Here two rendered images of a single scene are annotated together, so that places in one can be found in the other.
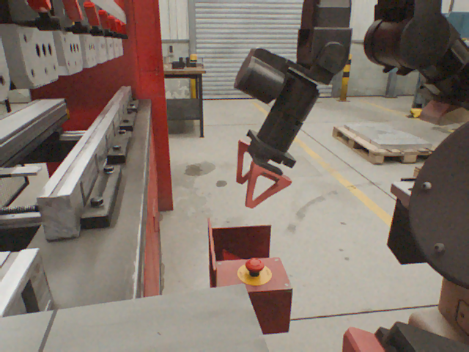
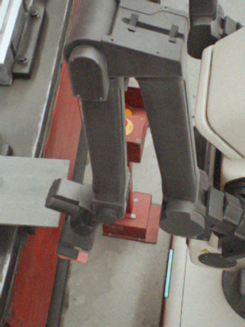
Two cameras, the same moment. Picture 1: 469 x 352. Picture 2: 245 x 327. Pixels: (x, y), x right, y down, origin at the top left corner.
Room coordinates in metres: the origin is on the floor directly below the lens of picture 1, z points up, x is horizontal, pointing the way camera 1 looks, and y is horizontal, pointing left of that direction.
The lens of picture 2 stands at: (-0.27, -0.35, 1.96)
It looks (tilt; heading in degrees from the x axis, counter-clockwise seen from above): 58 degrees down; 20
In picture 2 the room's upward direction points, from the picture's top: 3 degrees counter-clockwise
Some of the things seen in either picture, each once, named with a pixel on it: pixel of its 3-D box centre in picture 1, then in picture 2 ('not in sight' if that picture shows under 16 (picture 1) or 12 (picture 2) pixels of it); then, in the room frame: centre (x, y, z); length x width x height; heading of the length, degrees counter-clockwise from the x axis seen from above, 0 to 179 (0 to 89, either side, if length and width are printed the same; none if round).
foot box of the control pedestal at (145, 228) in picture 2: not in sight; (133, 214); (0.61, -0.07, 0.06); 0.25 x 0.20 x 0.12; 96
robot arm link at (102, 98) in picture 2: not in sight; (106, 136); (0.10, -0.19, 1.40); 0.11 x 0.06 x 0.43; 7
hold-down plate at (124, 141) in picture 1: (120, 145); not in sight; (1.12, 0.38, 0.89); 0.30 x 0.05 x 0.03; 12
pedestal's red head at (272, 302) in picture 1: (245, 271); (121, 121); (0.60, -0.04, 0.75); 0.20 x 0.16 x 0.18; 6
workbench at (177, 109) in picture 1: (178, 76); not in sight; (5.23, 0.75, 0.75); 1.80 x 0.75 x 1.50; 7
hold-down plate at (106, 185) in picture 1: (105, 191); (30, 40); (0.73, 0.30, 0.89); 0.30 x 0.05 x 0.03; 12
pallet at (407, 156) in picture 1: (381, 141); not in sight; (3.95, -1.95, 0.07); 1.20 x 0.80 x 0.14; 5
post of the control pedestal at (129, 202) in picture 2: not in sight; (124, 176); (0.60, -0.04, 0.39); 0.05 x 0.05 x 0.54; 6
